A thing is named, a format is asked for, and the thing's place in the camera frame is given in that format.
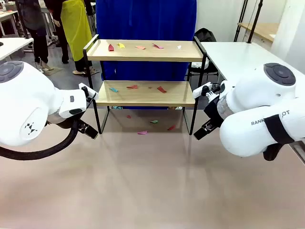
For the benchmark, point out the two-tier wooden metal shelf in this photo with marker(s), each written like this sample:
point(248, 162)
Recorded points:
point(143, 55)

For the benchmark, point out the white side table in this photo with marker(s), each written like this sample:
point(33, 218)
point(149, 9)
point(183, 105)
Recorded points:
point(14, 45)

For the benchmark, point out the large white table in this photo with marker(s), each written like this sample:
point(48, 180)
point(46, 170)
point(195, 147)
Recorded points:
point(233, 57)

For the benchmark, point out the dark red paper scrap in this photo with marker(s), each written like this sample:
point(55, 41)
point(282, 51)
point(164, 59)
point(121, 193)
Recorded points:
point(111, 47)

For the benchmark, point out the green paper scrap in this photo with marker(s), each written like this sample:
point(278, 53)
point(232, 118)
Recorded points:
point(154, 121)

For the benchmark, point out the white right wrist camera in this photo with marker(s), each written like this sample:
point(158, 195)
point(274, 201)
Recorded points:
point(201, 90)

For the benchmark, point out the teal paper scrap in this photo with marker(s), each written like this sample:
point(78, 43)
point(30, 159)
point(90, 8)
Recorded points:
point(113, 89)

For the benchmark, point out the white plastic bag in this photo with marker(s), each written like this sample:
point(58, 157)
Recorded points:
point(199, 65)

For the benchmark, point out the pink paper scrap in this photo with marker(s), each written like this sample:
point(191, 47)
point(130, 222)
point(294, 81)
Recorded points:
point(158, 46)

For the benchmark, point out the salmon orange paper scrap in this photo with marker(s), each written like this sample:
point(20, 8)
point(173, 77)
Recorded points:
point(140, 47)

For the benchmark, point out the person in dark clothes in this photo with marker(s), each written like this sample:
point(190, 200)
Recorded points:
point(35, 14)

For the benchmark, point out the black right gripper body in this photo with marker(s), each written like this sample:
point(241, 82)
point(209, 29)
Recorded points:
point(214, 112)

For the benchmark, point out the light wooden background table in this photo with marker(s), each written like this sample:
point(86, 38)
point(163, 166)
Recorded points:
point(264, 29)

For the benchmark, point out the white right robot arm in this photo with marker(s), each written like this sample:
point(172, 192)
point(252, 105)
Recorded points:
point(257, 100)

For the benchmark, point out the white background desk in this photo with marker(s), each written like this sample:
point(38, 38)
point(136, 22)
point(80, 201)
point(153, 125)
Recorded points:
point(6, 15)

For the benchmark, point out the magenta paper scrap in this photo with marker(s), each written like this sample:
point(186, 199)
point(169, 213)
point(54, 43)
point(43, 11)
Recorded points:
point(142, 132)

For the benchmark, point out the yellow paper scrap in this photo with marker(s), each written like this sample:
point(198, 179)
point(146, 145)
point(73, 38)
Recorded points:
point(121, 45)

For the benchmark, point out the person in yellow apron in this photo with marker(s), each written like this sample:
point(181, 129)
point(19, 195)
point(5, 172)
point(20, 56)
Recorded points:
point(76, 28)

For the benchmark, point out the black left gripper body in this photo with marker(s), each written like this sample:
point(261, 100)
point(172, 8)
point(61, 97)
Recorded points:
point(81, 125)

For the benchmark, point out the black chair with backpack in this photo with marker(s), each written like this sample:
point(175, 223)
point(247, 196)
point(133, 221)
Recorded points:
point(206, 34)

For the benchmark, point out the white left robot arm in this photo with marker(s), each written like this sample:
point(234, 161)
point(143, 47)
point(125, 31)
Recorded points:
point(26, 100)

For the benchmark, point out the white paper scrap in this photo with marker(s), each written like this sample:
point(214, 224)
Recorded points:
point(179, 47)

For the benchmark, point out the black tripod pole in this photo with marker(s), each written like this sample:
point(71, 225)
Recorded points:
point(255, 23)
point(240, 21)

